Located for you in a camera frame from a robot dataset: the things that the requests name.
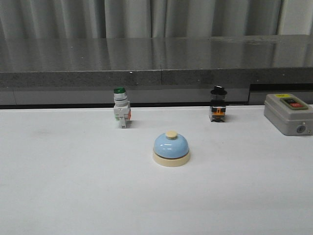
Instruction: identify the blue dome call bell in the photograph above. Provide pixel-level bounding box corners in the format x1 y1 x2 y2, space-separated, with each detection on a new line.
153 130 190 167

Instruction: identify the grey stone counter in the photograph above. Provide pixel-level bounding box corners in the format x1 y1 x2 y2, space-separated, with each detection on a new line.
0 35 313 106

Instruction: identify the grey curtain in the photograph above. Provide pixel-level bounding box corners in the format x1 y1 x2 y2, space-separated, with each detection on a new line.
0 0 313 39

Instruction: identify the green pushbutton switch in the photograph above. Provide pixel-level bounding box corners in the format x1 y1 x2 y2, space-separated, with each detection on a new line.
113 87 131 128

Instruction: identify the black selector switch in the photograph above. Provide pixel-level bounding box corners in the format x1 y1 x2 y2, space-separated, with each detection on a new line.
209 85 227 122

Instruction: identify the grey on-off switch box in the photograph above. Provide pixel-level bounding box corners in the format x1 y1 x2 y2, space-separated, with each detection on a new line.
264 94 313 136

